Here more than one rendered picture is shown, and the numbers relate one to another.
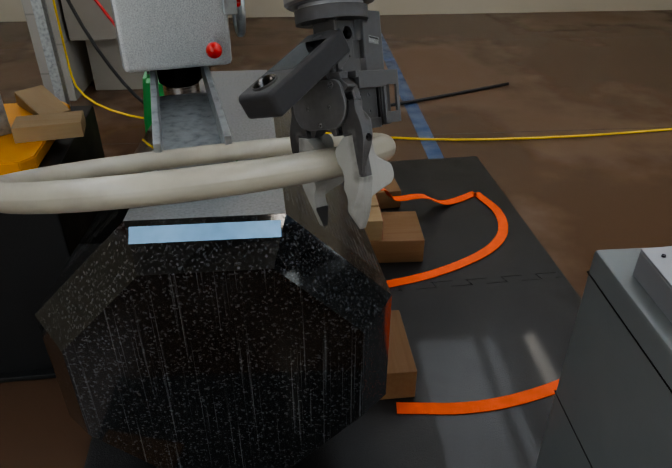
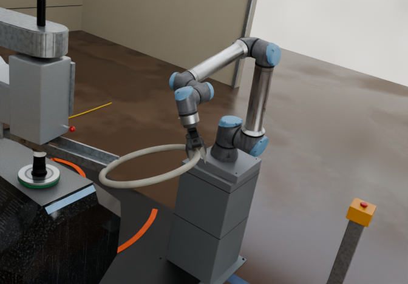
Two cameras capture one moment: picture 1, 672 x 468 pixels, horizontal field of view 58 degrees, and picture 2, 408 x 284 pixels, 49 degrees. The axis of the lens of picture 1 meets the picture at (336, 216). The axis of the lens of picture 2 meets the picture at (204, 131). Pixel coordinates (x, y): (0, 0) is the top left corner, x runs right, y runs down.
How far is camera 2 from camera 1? 1.83 m
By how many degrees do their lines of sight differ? 49
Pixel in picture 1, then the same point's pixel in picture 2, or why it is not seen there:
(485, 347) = not seen: hidden behind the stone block
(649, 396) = (214, 193)
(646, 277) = (201, 163)
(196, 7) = (62, 114)
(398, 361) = not seen: hidden behind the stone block
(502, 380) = (130, 229)
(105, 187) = (184, 169)
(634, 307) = (202, 172)
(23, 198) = (167, 176)
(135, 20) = (46, 125)
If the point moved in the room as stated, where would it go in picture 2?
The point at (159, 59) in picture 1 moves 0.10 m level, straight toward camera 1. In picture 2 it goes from (50, 137) to (66, 142)
